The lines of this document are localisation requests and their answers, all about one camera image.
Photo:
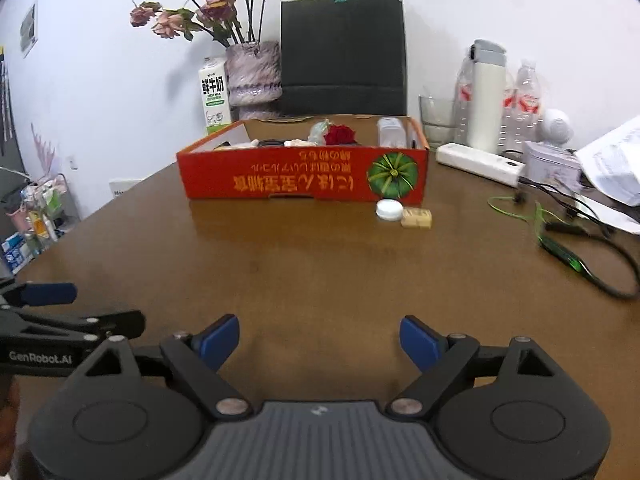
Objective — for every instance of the white round figurine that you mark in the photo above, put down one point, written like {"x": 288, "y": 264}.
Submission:
{"x": 554, "y": 127}

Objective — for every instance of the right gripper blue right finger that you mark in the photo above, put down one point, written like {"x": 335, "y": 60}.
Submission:
{"x": 423, "y": 345}

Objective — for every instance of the left hand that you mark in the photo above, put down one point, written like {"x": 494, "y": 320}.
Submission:
{"x": 10, "y": 410}

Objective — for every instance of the clear drinking glass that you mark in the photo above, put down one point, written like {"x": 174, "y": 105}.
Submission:
{"x": 437, "y": 117}

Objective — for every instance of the green wrapped packet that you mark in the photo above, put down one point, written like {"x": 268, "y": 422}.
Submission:
{"x": 318, "y": 132}

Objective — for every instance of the white green milk carton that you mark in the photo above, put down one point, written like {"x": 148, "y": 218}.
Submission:
{"x": 214, "y": 94}

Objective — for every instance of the purple ceramic vase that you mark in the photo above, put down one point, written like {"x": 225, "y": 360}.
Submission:
{"x": 254, "y": 79}

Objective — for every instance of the rack with clutter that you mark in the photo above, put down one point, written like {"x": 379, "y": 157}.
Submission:
{"x": 36, "y": 211}

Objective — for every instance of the white round jar lid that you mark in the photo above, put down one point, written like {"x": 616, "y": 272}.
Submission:
{"x": 389, "y": 210}

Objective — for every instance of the yellow eraser block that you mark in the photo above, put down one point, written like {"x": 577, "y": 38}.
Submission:
{"x": 418, "y": 218}

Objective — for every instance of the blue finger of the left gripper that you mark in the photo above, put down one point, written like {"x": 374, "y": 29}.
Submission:
{"x": 39, "y": 295}

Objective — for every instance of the red orange cardboard box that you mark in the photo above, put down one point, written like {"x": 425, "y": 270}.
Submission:
{"x": 361, "y": 172}

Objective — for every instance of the yellow white plush toy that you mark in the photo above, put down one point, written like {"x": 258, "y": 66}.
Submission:
{"x": 227, "y": 146}

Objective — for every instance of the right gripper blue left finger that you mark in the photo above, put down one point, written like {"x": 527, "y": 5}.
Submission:
{"x": 217, "y": 342}

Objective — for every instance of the white small box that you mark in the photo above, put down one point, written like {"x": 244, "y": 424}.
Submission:
{"x": 391, "y": 133}

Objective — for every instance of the clear water bottle red label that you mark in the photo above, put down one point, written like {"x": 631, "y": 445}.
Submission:
{"x": 523, "y": 112}

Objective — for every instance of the white power bank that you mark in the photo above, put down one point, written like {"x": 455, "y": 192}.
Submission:
{"x": 480, "y": 163}

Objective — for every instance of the dried pink flowers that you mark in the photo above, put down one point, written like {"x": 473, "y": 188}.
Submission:
{"x": 227, "y": 22}

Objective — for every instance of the white paper stack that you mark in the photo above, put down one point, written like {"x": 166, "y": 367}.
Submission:
{"x": 611, "y": 163}

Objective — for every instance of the black paper bag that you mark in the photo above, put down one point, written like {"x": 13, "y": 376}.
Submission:
{"x": 343, "y": 57}

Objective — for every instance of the white thermos bottle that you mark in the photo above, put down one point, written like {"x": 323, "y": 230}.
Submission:
{"x": 488, "y": 85}

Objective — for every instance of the red artificial rose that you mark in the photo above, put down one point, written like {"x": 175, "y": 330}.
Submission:
{"x": 339, "y": 135}

